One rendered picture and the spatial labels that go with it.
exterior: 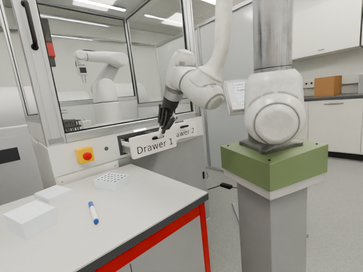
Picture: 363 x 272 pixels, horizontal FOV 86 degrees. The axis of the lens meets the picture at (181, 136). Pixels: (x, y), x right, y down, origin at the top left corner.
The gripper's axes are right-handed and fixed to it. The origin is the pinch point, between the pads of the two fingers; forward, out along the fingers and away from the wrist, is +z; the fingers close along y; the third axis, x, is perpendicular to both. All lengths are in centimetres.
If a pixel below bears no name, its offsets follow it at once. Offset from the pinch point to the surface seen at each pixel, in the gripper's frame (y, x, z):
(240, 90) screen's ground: 12, -79, -13
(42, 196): -2, 53, 18
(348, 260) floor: -108, -81, 39
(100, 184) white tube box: -9.8, 34.4, 12.3
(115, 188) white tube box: -16.2, 31.3, 8.5
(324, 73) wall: 28, -356, -19
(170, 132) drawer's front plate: 3.8, -11.2, 6.1
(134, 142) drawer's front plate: 3.5, 12.4, 6.4
